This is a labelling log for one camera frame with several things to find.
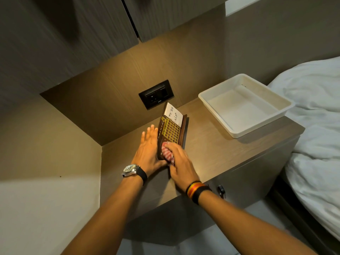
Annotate red checked cloth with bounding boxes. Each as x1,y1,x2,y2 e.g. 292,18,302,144
161,142,175,166

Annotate wide grey cabinet door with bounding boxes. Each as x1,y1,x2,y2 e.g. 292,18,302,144
0,0,139,116

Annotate person's left forearm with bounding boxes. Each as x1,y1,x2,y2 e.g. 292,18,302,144
61,175,144,255

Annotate person's right forearm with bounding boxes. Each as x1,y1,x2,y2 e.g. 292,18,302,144
198,191,317,255

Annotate orange striped wristband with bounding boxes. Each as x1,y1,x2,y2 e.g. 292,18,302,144
186,182,206,199

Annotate brown wooden nightstand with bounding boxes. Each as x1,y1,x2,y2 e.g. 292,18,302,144
100,98,305,224

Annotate black wall socket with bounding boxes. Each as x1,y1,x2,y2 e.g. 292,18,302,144
138,80,175,110

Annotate brown calendar board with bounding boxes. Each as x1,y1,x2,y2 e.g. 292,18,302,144
157,102,188,161

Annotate white bed duvet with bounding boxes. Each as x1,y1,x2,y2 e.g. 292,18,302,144
267,56,340,241

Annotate white plastic tray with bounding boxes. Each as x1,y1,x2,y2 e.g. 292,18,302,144
198,74,296,139

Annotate dark bed frame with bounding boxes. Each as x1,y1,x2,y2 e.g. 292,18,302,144
268,176,340,255

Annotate black wristband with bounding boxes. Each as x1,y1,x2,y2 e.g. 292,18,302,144
191,185,212,205

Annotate person's left hand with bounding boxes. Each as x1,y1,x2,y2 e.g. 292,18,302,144
131,125,168,179

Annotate narrow grey cabinet door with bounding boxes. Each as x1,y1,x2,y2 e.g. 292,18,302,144
122,0,232,43

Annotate person's right hand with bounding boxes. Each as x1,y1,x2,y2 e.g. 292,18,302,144
162,142,201,193

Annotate white paper note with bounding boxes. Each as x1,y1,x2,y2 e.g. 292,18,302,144
164,103,184,128

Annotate silver wristwatch with black strap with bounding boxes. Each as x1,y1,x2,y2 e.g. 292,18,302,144
122,164,148,186

